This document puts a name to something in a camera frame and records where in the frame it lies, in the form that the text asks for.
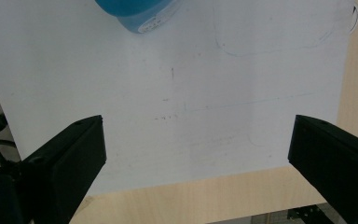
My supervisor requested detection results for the black metal frame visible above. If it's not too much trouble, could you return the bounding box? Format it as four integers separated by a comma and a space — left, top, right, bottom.
287, 203, 335, 224

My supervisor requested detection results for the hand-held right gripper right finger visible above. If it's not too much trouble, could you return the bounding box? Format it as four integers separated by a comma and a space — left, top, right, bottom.
287, 114, 358, 224

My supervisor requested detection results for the blue plastic bottle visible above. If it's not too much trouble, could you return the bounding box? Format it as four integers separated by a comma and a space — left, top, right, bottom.
94, 0, 182, 35

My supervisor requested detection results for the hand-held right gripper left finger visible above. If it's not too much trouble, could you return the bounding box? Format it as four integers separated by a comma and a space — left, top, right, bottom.
18, 114, 107, 224

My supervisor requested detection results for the white table mat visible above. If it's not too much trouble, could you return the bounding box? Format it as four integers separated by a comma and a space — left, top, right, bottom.
0, 0, 358, 197

